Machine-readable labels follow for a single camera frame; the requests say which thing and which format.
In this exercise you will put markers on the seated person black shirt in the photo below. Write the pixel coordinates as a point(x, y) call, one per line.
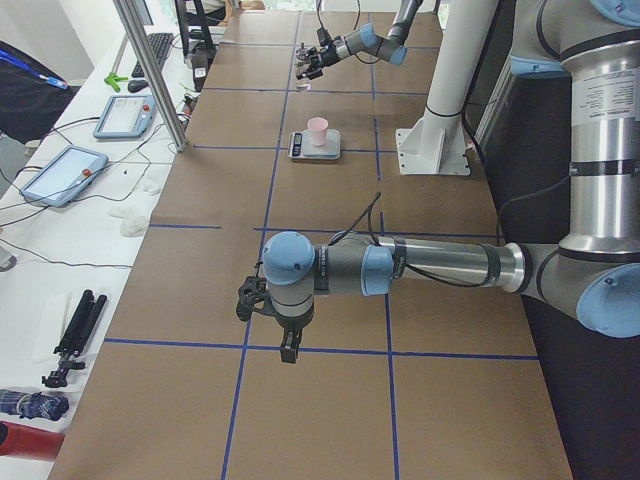
point(30, 106)

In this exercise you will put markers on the near blue teach pendant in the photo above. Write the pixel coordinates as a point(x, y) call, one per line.
point(64, 177)

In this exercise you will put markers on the clear glass sauce bottle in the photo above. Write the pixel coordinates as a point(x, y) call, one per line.
point(301, 66)

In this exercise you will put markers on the red cylinder bottle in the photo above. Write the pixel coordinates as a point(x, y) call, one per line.
point(29, 443)

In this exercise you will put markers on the green plastic clamp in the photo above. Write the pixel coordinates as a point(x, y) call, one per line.
point(114, 81)

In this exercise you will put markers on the black folded tripod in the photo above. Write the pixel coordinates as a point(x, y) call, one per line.
point(75, 338)

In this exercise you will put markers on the black computer mouse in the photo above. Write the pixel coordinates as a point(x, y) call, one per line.
point(136, 85)

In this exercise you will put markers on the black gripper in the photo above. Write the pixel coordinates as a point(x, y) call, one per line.
point(328, 55)
point(291, 325)

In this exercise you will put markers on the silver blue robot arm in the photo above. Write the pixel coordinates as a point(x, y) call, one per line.
point(592, 274)
point(390, 48)

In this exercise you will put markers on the blue teach pendant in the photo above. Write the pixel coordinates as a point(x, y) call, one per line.
point(64, 177)
point(125, 117)

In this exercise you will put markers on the crumpled white tissue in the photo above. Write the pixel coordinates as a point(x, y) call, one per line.
point(133, 223)

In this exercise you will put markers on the aluminium frame post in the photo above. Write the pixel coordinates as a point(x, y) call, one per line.
point(132, 23)

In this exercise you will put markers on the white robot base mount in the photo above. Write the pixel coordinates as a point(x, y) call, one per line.
point(435, 145)

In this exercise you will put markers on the far blue teach pendant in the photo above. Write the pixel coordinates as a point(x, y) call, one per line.
point(125, 117)

